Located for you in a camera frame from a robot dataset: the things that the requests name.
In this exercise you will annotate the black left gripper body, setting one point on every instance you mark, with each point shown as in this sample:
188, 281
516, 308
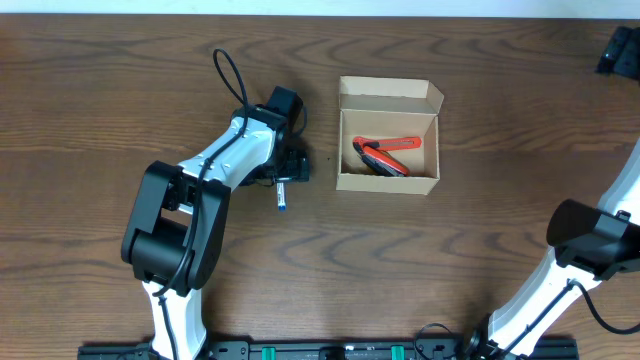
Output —
293, 167

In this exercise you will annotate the blue cap whiteboard marker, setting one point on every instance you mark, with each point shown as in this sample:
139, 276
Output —
281, 196

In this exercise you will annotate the cardboard box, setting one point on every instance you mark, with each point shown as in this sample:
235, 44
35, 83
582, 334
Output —
384, 108

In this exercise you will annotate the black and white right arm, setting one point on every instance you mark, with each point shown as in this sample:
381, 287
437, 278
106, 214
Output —
586, 247

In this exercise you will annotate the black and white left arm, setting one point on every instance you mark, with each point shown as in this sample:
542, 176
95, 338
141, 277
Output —
175, 232

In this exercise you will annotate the black mounting rail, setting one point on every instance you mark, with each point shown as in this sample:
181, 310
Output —
439, 347

